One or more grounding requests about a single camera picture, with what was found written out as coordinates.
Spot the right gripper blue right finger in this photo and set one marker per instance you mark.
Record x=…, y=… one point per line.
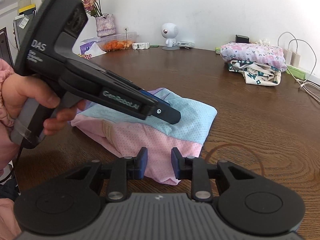
x=195, y=170

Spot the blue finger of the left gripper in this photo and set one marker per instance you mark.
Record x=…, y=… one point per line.
x=166, y=113
x=154, y=97

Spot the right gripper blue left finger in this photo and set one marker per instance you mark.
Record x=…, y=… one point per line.
x=121, y=171

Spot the pink blue mesh garment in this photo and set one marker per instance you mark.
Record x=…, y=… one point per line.
x=124, y=135

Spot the person's left hand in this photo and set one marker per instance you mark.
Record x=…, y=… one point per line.
x=17, y=89

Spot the red checkered snack pack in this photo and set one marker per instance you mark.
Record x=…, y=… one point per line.
x=85, y=56

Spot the grey refrigerator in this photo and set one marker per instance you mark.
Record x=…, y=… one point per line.
x=21, y=24

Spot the purple tissue pack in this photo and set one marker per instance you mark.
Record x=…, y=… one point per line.
x=90, y=46

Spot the white digital clock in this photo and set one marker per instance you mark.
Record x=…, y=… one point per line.
x=184, y=44

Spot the clear box of orange fruit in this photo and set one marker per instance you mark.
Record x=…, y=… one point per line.
x=116, y=42

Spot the white robot figurine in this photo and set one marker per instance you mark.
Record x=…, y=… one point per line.
x=170, y=31

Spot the green sponge pack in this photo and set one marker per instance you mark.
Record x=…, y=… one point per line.
x=218, y=50

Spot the folded cream teal-flower cloth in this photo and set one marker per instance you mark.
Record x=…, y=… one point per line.
x=256, y=73

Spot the small black box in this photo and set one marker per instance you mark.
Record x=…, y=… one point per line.
x=241, y=39

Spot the crumpled white tissue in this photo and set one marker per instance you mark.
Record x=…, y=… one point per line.
x=264, y=41

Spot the folded pink floral cloth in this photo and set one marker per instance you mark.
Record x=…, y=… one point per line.
x=259, y=53

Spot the white usb charger left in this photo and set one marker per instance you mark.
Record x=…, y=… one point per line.
x=287, y=56

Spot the white usb charger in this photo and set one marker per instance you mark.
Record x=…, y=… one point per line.
x=287, y=56
x=295, y=59

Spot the white power strip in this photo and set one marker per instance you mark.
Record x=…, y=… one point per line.
x=297, y=72

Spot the white usb charger right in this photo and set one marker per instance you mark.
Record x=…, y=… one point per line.
x=295, y=59

